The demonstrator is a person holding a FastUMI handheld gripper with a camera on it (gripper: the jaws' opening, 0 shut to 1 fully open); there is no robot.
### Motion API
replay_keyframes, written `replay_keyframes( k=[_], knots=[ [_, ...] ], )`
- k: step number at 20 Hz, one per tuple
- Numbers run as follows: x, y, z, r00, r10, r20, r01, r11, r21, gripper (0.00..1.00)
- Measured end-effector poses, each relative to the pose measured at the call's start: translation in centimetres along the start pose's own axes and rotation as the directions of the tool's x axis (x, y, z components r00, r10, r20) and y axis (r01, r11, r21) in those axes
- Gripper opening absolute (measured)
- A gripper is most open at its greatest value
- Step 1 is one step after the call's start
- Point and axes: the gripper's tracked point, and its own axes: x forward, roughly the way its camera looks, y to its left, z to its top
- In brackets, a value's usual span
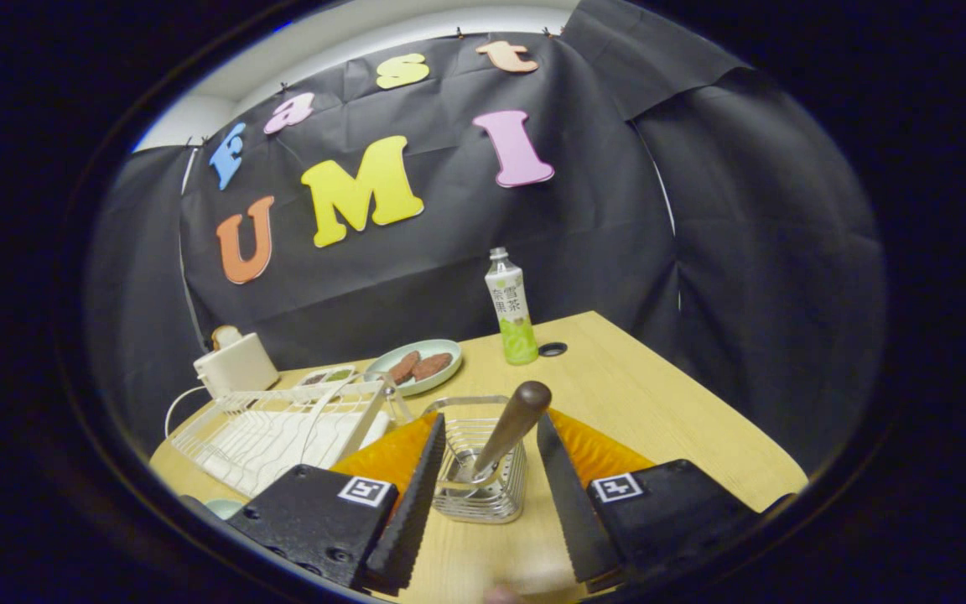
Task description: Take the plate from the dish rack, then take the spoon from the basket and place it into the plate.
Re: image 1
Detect green drink bottle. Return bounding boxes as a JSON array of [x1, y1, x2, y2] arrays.
[[484, 247, 539, 367]]

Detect metal wire basket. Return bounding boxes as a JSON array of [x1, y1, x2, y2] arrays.
[[420, 394, 530, 525]]

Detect white toaster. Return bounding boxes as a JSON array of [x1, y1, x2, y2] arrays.
[[193, 332, 280, 398]]

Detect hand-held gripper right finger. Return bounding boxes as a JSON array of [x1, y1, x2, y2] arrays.
[[536, 409, 765, 595]]

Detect white divided seasoning tray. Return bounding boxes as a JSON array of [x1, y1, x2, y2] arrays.
[[299, 366, 358, 388]]

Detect white drain mat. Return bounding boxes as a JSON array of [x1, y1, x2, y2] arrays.
[[198, 411, 390, 496]]

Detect brown meat patty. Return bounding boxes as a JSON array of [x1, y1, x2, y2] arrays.
[[387, 350, 422, 386], [412, 352, 454, 382]]

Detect white toaster cable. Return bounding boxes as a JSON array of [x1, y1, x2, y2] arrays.
[[164, 382, 209, 439]]

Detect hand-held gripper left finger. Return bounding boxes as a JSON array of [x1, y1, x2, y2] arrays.
[[226, 411, 448, 598]]

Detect small green dish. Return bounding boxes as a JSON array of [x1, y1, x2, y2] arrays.
[[363, 339, 464, 398]]

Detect white wire dish rack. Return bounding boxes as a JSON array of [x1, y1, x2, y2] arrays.
[[169, 379, 392, 497]]

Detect spoon with brown handle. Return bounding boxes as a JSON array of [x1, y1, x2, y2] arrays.
[[449, 380, 553, 486]]

